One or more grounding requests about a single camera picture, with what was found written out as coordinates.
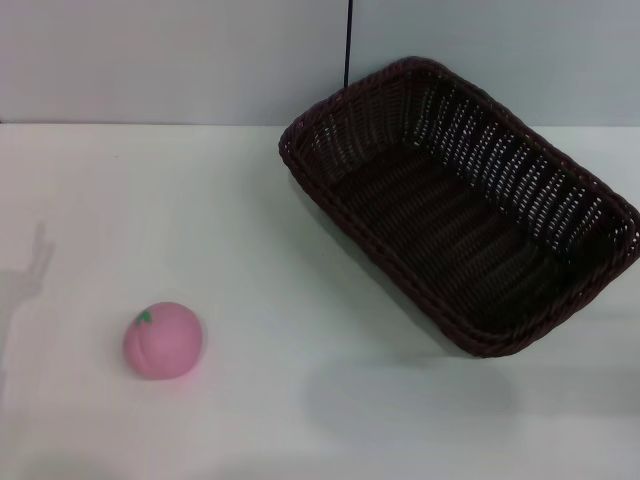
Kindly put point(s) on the black vertical wall strip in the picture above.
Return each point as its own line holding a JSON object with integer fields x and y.
{"x": 347, "y": 45}

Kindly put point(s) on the pink toy peach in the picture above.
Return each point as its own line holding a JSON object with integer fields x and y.
{"x": 165, "y": 345}

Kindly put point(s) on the dark brown woven basket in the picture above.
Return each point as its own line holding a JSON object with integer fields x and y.
{"x": 440, "y": 240}

